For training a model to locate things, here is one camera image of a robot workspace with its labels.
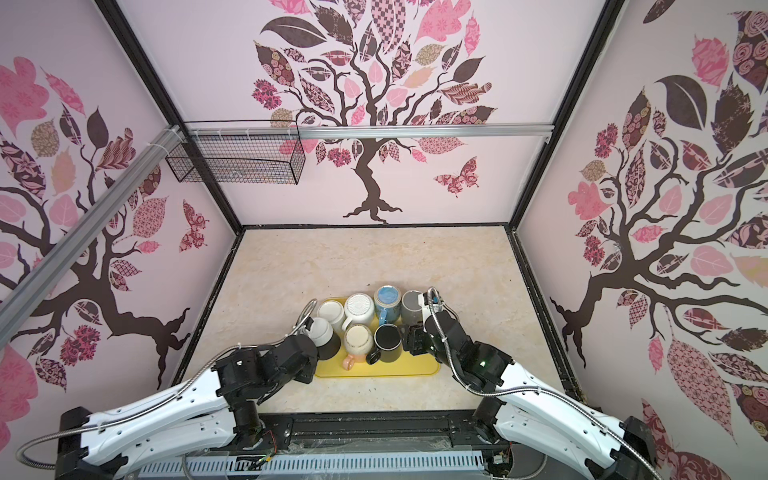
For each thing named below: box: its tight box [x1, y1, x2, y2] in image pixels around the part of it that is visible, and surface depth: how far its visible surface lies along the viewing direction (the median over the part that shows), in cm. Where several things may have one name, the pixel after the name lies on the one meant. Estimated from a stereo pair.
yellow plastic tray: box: [315, 348, 440, 377], surface depth 85 cm
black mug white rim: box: [366, 323, 402, 365], surface depth 82 cm
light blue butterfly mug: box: [374, 284, 401, 326], surface depth 88 cm
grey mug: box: [401, 289, 423, 325], surface depth 87 cm
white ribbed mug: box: [342, 293, 375, 331], surface depth 89 cm
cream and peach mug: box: [342, 324, 374, 371], surface depth 83 cm
